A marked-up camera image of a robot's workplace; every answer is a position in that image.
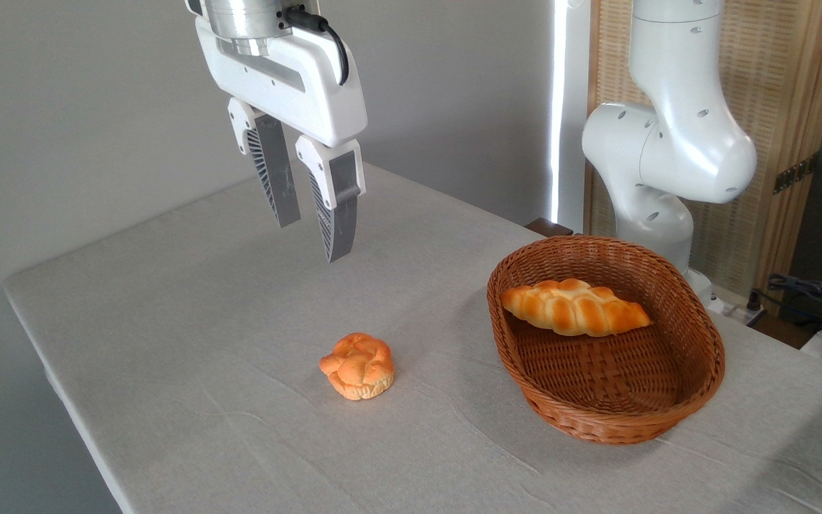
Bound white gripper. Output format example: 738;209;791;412
194;13;368;263

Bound round knotted bread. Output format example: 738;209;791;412
318;332;396;401

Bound long braided bread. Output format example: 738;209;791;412
500;278;653;338

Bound grey tablecloth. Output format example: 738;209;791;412
3;163;822;514

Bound dark wooden furniture corner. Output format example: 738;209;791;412
524;217;574;238

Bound brown wicker basket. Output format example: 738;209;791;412
486;235;726;446

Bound white power strip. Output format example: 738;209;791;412
711;286;768;328

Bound metal screen hinge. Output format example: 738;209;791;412
773;153;819;195

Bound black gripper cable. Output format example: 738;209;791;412
280;6;351;86

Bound white vertical door frame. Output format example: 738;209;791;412
548;0;592;235

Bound black cable bundle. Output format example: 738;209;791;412
749;273;822;338

